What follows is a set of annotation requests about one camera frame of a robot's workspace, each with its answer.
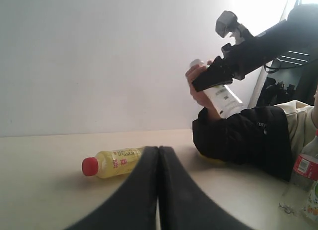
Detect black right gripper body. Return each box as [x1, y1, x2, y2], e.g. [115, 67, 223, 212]
[221, 25, 268, 80]

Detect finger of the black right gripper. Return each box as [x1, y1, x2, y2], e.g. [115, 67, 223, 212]
[192, 56, 233, 92]

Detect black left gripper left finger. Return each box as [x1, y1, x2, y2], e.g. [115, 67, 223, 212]
[68, 147, 159, 230]

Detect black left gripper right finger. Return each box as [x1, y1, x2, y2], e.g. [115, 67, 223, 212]
[158, 146, 251, 230]

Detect white bottle green round label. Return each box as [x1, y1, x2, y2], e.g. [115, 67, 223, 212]
[186, 59, 243, 121]

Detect clear cola bottle red label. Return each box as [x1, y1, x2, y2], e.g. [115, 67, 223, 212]
[279, 135, 318, 216]

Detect clear bottle butterfly label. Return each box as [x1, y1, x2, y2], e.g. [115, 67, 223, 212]
[303, 181, 318, 228]

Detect black jacket sleeve forearm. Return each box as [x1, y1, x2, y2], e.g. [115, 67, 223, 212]
[192, 106, 294, 181]

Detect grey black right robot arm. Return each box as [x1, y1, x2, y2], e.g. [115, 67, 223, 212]
[192, 20, 318, 92]

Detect yellow drink bottle red cap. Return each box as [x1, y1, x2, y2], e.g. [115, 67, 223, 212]
[81, 147, 145, 179]

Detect person's cream shirt torso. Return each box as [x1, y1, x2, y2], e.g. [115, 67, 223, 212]
[276, 92, 318, 157]

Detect person's open bare hand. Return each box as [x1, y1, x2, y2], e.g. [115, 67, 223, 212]
[185, 60, 222, 121]

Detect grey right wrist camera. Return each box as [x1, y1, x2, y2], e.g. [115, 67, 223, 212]
[215, 10, 239, 38]

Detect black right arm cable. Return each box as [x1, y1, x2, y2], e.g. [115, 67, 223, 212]
[263, 58, 309, 74]

